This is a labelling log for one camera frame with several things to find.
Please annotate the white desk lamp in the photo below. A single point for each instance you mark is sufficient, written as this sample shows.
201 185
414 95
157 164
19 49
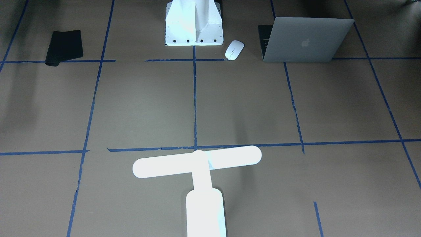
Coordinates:
205 215

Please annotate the white computer mouse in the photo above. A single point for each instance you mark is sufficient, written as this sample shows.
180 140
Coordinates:
233 50

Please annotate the black mouse pad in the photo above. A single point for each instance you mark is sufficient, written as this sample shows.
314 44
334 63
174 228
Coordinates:
64 46

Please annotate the silver laptop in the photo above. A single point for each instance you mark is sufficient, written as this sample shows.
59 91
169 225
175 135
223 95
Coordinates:
302 39

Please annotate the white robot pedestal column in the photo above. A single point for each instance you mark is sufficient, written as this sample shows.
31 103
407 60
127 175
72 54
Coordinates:
193 22

